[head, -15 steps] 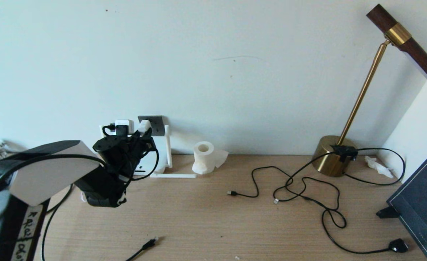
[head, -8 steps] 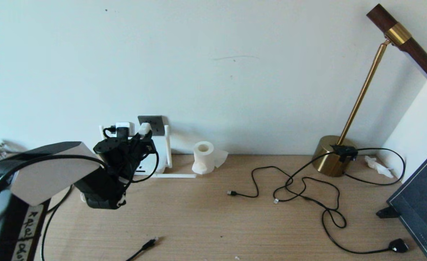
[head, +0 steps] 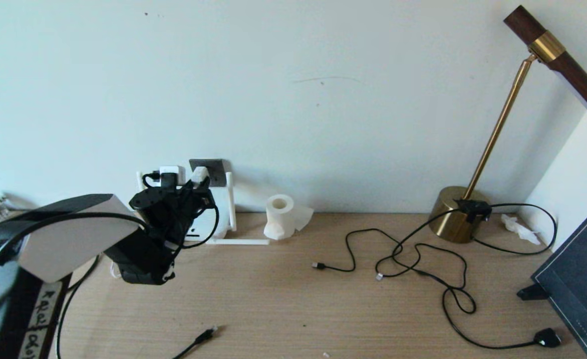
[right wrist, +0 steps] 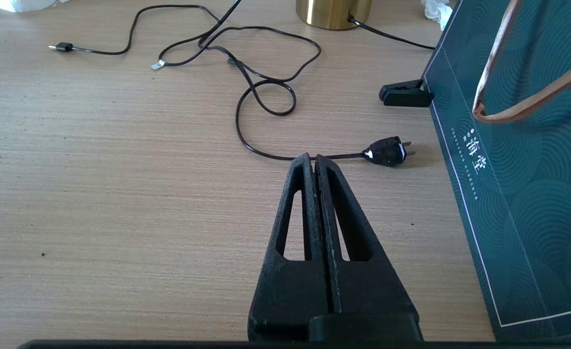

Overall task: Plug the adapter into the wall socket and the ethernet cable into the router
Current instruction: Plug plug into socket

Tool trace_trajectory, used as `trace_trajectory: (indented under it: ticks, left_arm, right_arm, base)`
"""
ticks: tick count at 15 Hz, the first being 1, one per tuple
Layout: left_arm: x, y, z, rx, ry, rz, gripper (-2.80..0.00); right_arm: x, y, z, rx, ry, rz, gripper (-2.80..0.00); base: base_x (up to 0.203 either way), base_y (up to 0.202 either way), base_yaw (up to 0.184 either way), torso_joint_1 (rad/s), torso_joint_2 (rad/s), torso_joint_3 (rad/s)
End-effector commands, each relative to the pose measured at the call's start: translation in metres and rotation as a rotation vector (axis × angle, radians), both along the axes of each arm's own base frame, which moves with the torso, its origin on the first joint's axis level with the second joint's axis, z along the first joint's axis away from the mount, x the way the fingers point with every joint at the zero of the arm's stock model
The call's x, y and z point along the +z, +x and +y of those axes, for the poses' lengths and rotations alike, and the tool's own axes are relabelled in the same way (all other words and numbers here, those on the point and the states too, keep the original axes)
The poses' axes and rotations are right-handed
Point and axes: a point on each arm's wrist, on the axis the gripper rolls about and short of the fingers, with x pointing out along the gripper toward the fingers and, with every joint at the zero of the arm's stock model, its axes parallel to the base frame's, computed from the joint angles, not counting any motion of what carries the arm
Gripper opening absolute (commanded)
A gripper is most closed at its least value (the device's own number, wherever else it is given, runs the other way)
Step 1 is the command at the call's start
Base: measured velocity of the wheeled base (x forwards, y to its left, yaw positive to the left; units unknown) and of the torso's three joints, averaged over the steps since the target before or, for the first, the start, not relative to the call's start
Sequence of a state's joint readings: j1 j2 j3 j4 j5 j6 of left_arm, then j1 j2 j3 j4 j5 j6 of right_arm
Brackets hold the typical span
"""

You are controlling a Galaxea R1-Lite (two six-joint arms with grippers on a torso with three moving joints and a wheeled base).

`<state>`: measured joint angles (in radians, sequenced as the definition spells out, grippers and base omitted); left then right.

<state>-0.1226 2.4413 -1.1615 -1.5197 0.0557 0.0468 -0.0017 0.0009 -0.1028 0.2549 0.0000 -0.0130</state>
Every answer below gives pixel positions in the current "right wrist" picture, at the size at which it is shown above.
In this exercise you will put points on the brass desk lamp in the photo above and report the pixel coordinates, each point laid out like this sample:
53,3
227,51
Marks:
334,12

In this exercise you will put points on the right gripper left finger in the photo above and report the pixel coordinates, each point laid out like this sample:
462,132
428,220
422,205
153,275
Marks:
290,291

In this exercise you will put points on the black plastic clip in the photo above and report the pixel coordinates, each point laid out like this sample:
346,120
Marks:
404,94

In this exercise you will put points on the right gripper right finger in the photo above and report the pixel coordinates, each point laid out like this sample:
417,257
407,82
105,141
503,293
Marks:
368,291

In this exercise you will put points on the crumpled white tissue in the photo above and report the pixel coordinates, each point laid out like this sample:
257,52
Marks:
436,12

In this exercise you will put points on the white toilet paper roll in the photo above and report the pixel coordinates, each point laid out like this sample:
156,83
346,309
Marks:
23,4

